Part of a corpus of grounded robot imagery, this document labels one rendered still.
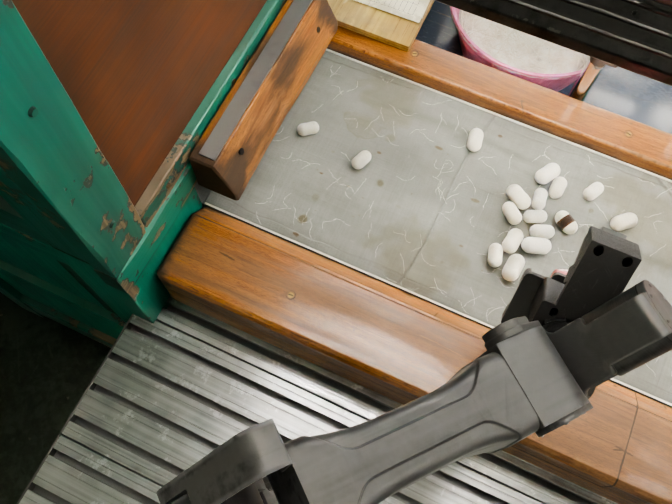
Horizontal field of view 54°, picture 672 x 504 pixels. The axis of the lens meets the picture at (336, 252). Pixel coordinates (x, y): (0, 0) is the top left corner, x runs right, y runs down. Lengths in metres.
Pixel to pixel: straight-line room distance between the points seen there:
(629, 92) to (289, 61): 0.55
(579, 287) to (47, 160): 0.46
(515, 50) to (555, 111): 0.14
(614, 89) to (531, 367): 0.71
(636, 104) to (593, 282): 0.58
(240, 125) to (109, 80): 0.22
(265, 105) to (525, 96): 0.37
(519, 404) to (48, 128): 0.41
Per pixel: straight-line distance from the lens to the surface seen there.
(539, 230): 0.90
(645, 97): 1.17
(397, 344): 0.80
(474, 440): 0.47
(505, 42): 1.08
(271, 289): 0.82
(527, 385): 0.51
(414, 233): 0.88
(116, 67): 0.65
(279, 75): 0.87
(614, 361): 0.56
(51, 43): 0.57
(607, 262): 0.61
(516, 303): 0.68
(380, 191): 0.90
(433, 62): 0.99
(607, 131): 0.99
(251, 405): 0.88
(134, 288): 0.83
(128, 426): 0.91
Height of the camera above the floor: 1.54
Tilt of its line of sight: 68 degrees down
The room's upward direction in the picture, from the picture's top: 2 degrees clockwise
